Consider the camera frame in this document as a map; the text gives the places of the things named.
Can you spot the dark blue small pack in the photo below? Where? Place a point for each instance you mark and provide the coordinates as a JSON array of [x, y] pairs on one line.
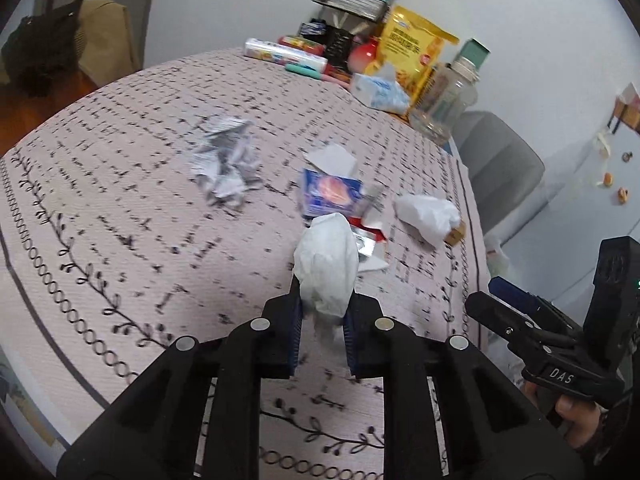
[[314, 27]]

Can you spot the red snack pack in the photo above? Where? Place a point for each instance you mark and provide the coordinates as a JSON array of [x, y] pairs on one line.
[[300, 43]]

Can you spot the small brown scrap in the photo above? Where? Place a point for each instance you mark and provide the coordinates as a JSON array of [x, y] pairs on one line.
[[456, 234]]

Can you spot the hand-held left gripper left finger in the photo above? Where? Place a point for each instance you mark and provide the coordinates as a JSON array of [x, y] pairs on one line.
[[295, 332]]

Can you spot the yellow snack bag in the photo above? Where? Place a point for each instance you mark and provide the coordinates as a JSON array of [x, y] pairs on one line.
[[412, 45]]

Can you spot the red round ornament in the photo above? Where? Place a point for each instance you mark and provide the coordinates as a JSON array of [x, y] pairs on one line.
[[365, 56]]

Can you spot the brown chair cover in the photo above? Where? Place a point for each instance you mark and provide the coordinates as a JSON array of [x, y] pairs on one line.
[[110, 35]]

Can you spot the cling film box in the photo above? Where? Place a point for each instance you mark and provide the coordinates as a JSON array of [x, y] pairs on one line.
[[285, 55]]

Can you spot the small orange magnet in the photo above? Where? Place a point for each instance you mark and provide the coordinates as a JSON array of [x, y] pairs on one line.
[[622, 195], [607, 178]]

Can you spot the patterned pink tablecloth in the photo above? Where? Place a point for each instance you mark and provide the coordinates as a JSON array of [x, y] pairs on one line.
[[125, 210]]

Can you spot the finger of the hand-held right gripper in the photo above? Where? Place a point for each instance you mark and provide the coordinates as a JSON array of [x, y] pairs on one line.
[[515, 294], [500, 317]]

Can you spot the person's right forearm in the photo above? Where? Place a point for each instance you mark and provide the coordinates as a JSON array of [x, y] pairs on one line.
[[617, 430]]

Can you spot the grey chair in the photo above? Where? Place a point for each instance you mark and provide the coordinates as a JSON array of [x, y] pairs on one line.
[[495, 160]]

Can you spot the teal pen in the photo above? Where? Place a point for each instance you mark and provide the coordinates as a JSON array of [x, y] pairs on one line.
[[304, 71]]

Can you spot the soft tissue pack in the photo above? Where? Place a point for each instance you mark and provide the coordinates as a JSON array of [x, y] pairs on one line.
[[380, 92]]

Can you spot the white paper piece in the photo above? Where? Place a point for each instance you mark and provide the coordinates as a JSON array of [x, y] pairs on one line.
[[332, 157]]

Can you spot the pink pen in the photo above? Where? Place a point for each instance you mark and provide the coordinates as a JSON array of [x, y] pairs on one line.
[[336, 78]]

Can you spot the person's right hand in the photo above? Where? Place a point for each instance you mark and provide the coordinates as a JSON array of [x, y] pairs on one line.
[[572, 410]]

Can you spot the red white wrapper scrap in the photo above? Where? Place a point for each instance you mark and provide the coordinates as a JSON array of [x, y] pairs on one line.
[[372, 225]]

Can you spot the black mesh pen holder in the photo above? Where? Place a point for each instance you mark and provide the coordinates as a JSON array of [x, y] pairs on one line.
[[340, 44]]

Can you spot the black bag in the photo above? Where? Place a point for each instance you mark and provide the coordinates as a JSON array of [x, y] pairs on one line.
[[42, 55]]

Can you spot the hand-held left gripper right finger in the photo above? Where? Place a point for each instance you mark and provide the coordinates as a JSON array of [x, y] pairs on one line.
[[351, 342]]

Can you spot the blue snack wrapper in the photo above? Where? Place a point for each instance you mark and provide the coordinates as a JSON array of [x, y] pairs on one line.
[[327, 194]]

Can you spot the silver foil wrapper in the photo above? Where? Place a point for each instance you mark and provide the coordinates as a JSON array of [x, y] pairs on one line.
[[366, 246]]

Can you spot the tall green box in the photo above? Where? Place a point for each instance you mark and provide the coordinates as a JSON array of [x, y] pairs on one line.
[[475, 51]]

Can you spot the white tissue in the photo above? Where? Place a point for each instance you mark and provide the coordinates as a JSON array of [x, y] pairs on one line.
[[427, 216], [325, 265]]

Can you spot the clear plastic jar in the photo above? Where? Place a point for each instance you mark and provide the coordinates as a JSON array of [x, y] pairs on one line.
[[445, 100]]

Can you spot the printed paper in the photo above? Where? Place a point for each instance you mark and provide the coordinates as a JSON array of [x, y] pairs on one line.
[[225, 160]]

